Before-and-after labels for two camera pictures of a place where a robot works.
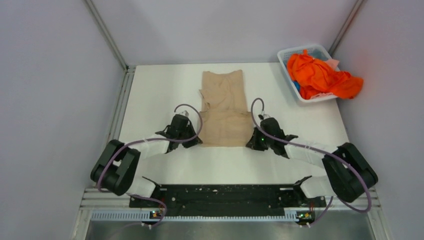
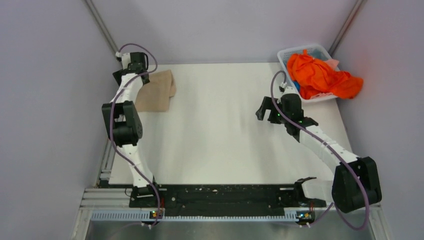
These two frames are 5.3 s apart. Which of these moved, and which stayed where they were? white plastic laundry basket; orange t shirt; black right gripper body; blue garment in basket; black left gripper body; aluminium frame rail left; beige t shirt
Moved: black right gripper body; beige t shirt; black left gripper body
Stayed: orange t shirt; white plastic laundry basket; aluminium frame rail left; blue garment in basket
